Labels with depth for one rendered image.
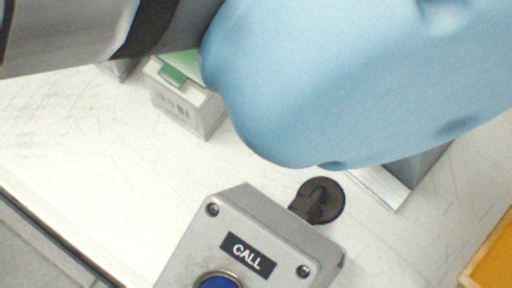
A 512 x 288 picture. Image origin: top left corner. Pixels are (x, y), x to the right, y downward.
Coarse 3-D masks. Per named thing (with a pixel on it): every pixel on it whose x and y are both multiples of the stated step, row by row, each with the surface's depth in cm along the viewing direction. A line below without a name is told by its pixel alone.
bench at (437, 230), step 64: (0, 128) 69; (64, 128) 69; (128, 128) 69; (0, 192) 68; (64, 192) 68; (128, 192) 67; (192, 192) 67; (448, 192) 67; (128, 256) 66; (384, 256) 65; (448, 256) 65
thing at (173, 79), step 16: (160, 64) 64; (176, 64) 63; (192, 64) 63; (160, 80) 64; (176, 80) 62; (192, 80) 62; (160, 96) 66; (176, 96) 64; (192, 96) 63; (208, 96) 63; (176, 112) 67; (192, 112) 64; (208, 112) 65; (224, 112) 68; (192, 128) 67; (208, 128) 67
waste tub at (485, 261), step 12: (504, 216) 56; (504, 228) 56; (492, 240) 55; (504, 240) 64; (480, 252) 55; (492, 252) 64; (504, 252) 64; (468, 264) 55; (480, 264) 62; (492, 264) 64; (504, 264) 64; (468, 276) 55; (480, 276) 64; (492, 276) 64; (504, 276) 64
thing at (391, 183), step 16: (448, 144) 66; (400, 160) 63; (416, 160) 61; (432, 160) 65; (352, 176) 66; (368, 176) 66; (384, 176) 66; (400, 176) 65; (416, 176) 63; (368, 192) 67; (384, 192) 66; (400, 192) 66
